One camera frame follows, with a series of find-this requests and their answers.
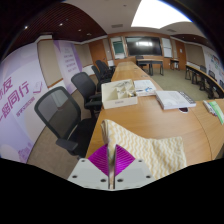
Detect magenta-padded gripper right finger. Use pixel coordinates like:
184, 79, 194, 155
114, 143, 157, 191

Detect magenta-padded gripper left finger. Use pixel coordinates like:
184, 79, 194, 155
67, 143, 111, 191

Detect cream zigzag patterned towel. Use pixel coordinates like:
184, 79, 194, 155
100, 119, 188, 181

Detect black mesh office chair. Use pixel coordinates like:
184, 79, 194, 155
70, 71, 103, 118
34, 86, 98, 158

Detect white cardboard box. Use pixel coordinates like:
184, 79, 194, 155
100, 78, 139, 110

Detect clear plastic packaging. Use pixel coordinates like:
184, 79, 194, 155
113, 81, 138, 99

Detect white leaflet with blue print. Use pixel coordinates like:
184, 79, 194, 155
133, 79, 157, 98

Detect white marker pen box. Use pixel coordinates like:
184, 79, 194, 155
202, 100, 216, 116

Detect group of black office chairs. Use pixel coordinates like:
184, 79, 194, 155
90, 59, 116, 89

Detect green booklet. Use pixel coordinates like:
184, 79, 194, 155
208, 100, 224, 125

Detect wooden desk with black legs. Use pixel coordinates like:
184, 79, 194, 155
135, 58, 165, 76

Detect small wooden side desk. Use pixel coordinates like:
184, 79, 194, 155
169, 58, 180, 71

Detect long wooden table row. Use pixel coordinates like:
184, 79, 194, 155
184, 63, 224, 99

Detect brown wooden door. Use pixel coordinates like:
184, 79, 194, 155
174, 39, 187, 62
88, 39, 108, 66

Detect row of black chairs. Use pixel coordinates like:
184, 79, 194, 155
196, 64, 224, 98

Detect green framed whiteboard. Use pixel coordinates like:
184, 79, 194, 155
110, 36, 126, 60

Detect bright ceiling light panel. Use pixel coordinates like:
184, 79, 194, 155
130, 0, 193, 30

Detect purple wall banner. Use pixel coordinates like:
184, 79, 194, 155
53, 39, 83, 95

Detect large black wall screen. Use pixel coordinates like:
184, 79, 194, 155
125, 35, 163, 57

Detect white wall whiteboard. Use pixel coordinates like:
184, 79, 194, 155
161, 37, 173, 59

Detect colourful wall poster collage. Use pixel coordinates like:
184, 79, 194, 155
208, 53, 224, 78

